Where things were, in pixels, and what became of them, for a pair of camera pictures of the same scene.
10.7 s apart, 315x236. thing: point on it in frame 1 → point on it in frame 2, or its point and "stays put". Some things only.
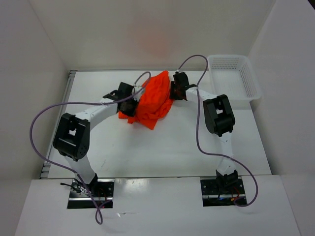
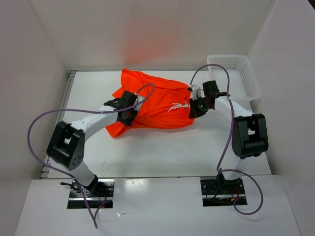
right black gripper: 173,96 → 194,112
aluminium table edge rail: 45,172 stays put
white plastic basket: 235,76 stays put
